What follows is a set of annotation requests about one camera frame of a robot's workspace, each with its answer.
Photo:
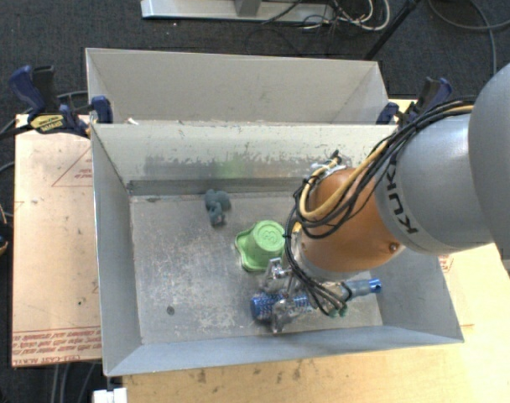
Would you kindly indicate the grey metal bin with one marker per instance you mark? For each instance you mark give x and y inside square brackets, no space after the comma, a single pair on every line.
[183,267]

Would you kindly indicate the green plastic cup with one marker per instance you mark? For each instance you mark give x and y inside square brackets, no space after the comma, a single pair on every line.
[263,242]

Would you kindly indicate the brown cardboard board, red print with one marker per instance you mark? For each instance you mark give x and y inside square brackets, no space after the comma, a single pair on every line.
[53,242]

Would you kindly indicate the blue hairbrush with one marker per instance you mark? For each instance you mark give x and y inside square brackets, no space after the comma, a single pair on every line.
[262,307]

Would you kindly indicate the grey-green toy animal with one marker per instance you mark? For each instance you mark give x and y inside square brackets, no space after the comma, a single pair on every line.
[217,208]

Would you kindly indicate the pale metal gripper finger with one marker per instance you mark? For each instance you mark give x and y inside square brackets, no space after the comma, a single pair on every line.
[270,286]
[282,315]

